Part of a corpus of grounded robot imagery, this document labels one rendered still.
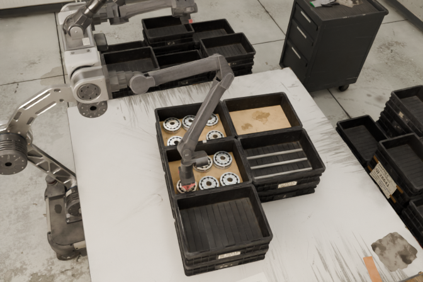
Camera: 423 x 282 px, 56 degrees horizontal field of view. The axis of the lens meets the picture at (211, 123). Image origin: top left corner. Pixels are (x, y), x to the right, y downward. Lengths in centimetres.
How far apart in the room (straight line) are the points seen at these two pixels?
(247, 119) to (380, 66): 246
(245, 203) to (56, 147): 187
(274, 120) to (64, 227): 146
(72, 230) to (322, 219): 150
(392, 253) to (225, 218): 86
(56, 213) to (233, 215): 125
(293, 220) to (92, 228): 102
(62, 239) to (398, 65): 365
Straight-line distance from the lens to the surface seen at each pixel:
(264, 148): 226
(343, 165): 249
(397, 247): 229
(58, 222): 274
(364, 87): 423
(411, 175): 293
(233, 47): 349
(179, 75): 168
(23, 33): 474
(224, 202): 202
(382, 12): 359
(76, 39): 179
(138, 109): 260
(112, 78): 163
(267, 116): 243
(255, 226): 197
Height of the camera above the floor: 254
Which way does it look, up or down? 47 degrees down
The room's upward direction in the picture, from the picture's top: 5 degrees clockwise
